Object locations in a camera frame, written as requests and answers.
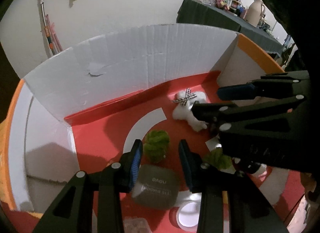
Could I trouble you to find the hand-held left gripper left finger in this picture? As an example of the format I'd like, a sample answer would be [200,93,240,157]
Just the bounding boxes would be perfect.
[32,139,144,233]

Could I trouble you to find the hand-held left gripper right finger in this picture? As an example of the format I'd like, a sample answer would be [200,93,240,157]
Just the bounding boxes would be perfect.
[178,140,290,233]

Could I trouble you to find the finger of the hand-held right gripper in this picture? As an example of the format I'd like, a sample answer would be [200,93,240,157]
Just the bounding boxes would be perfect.
[191,95,312,136]
[217,70,310,101]

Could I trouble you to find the green plush cabbage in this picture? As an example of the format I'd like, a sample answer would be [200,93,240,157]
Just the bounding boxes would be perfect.
[202,147,233,171]
[144,130,170,163]

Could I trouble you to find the black and white roll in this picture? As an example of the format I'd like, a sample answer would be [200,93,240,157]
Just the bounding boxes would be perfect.
[231,158,266,176]

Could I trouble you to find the white fluffy plush with bow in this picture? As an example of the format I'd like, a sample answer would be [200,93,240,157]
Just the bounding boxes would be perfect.
[172,88,208,132]

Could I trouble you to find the grey rounded case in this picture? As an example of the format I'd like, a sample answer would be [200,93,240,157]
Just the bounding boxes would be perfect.
[132,164,179,210]

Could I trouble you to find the clear round plastic lid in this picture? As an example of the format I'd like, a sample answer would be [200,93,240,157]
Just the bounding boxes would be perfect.
[177,198,200,231]

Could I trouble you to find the orange cardboard box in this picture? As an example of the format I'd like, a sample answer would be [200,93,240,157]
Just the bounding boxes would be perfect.
[0,24,310,233]

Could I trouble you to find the pink clothing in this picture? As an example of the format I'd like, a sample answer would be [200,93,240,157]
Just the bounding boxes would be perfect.
[287,194,313,233]

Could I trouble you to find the table with dark green cloth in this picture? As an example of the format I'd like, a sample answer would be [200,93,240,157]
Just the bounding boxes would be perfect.
[176,0,283,53]

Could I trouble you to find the beige thermos jug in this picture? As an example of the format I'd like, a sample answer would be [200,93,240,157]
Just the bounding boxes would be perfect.
[244,0,265,27]

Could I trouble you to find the cluster of small table items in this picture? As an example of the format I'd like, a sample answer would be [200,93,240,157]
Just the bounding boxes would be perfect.
[189,0,247,18]

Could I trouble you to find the red knitted cloth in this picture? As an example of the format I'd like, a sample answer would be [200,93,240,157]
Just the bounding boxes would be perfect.
[4,207,47,233]

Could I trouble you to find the orange pink sticks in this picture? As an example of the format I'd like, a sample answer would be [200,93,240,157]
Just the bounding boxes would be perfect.
[44,15,63,55]

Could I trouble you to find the metal pole with red tip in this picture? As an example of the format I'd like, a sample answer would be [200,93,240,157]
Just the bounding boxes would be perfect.
[38,0,54,57]

